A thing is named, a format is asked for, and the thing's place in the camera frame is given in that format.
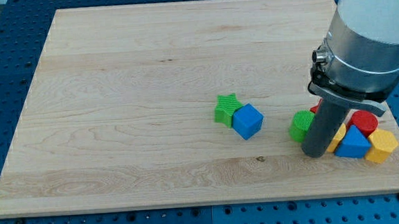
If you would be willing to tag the blue cube block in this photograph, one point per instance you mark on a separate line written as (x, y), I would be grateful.
(247, 121)

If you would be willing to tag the yellow heart block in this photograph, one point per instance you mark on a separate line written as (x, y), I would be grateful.
(339, 135)

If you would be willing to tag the green cylinder block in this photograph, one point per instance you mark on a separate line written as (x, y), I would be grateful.
(300, 125)

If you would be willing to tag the red cylinder block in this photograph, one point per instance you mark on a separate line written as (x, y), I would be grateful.
(364, 121)

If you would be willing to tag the yellow hexagon block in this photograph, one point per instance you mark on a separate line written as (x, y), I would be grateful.
(383, 143)

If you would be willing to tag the red block behind pusher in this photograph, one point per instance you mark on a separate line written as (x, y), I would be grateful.
(315, 108)

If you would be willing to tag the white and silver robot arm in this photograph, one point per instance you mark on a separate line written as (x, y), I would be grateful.
(357, 64)

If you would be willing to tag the blue triangle block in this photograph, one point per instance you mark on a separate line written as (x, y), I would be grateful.
(354, 144)

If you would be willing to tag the wooden board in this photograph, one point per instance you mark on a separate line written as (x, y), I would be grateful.
(119, 115)

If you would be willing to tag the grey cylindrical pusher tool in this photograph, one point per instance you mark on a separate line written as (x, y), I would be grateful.
(326, 123)

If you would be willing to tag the green star block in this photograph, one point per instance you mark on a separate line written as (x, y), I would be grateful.
(225, 108)

